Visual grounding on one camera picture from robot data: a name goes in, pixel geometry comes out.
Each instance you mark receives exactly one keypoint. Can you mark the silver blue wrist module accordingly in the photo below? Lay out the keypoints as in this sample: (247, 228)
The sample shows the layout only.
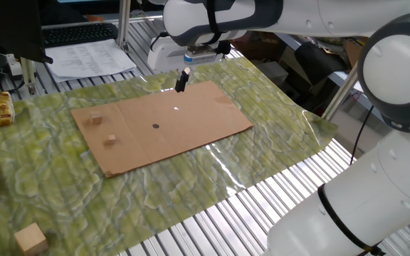
(199, 57)

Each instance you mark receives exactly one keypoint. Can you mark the green marble pattern mat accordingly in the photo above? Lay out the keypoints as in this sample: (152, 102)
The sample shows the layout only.
(66, 199)

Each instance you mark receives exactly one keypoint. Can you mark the smaller wooden block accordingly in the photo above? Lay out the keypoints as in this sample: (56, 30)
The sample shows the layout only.
(111, 139)

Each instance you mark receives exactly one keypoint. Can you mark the aluminium frame post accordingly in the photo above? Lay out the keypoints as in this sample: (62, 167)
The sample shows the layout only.
(340, 92)
(123, 25)

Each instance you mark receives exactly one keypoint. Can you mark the brown woven mat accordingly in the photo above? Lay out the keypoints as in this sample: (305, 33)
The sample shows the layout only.
(351, 53)

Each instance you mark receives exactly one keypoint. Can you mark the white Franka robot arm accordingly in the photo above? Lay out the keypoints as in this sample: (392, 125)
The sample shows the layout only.
(386, 199)

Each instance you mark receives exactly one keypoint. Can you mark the printed paper sheets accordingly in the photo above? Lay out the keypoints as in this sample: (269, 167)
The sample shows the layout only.
(87, 58)

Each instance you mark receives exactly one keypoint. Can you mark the black monitor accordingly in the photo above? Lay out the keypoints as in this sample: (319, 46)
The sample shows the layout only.
(9, 28)

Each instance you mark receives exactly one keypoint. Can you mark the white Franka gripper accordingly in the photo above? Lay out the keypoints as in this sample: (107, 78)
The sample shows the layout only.
(162, 57)

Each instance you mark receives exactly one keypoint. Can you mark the short aluminium post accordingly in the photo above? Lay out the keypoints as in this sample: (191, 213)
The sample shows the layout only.
(28, 74)

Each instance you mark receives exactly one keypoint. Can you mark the brown cardboard sheet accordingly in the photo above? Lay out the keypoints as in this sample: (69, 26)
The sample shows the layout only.
(176, 142)

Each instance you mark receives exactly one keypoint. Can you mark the black keyboard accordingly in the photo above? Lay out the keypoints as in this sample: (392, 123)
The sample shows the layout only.
(80, 34)

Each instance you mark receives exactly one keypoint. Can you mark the brown cardboard box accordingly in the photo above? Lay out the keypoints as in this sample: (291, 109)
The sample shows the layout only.
(258, 46)

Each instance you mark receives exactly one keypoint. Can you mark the larger wooden block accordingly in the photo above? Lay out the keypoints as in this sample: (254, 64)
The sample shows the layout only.
(96, 118)

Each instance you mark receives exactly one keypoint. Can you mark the big wooden cube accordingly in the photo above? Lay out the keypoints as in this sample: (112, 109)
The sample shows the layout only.
(30, 240)

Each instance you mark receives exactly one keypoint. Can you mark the black bag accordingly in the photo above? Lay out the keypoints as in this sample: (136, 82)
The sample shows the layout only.
(315, 57)

